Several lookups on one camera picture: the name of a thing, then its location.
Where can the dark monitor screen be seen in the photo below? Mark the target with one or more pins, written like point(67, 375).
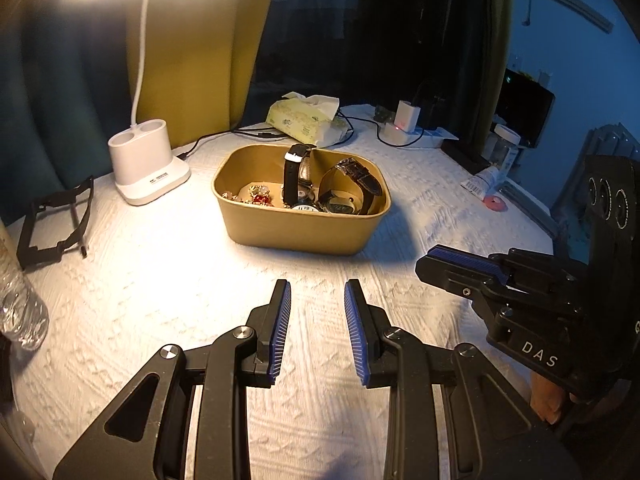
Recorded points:
point(525, 106)

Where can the black speaker box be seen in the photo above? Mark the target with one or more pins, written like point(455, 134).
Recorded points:
point(599, 204)

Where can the red round lid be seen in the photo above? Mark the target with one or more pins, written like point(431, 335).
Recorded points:
point(495, 203)

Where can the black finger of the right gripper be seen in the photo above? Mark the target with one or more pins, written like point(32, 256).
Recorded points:
point(463, 282)

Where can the white jar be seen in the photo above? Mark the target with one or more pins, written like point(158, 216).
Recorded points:
point(505, 149)

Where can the clear plastic water bottle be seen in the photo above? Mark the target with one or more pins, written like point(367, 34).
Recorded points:
point(24, 316)

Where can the gold red jewelry brooch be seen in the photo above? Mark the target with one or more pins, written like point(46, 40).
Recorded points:
point(259, 195)

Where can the yellow tissue pack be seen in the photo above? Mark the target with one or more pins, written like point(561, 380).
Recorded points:
point(309, 119)

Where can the white desk lamp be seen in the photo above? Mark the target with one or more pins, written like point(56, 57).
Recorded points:
point(198, 57)

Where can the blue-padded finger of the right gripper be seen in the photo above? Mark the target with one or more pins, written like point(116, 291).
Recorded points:
point(469, 261)

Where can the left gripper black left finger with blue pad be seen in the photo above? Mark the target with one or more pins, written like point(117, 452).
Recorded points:
point(143, 432)

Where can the black plastic frame bracket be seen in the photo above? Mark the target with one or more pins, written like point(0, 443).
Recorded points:
point(55, 225)

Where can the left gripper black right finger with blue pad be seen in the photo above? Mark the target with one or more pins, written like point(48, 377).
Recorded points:
point(492, 433)

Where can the person's right hand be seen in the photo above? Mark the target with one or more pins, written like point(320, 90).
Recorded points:
point(546, 399)

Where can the tan oval storage box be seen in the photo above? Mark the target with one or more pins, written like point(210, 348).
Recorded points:
point(281, 227)

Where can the white charger on power strip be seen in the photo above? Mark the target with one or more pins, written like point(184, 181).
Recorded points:
point(403, 130)

